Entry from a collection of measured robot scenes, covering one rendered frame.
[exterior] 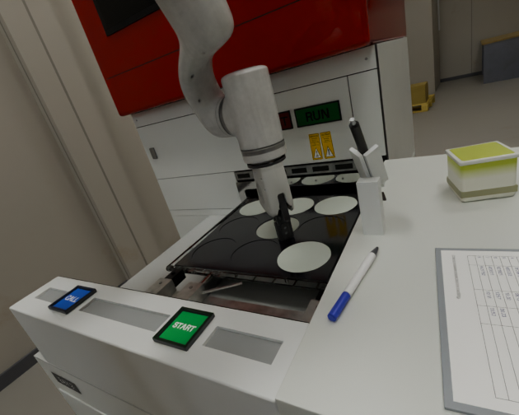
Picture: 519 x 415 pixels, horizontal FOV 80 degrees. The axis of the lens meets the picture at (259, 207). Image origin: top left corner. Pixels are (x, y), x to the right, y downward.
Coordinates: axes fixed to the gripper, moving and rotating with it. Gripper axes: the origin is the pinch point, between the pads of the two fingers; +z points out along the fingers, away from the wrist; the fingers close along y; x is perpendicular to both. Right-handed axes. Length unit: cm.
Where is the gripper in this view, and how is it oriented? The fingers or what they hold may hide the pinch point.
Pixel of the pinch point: (283, 229)
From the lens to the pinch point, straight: 65.0
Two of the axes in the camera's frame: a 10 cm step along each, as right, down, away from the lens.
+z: 2.5, 8.9, 3.7
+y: 2.4, 3.1, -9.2
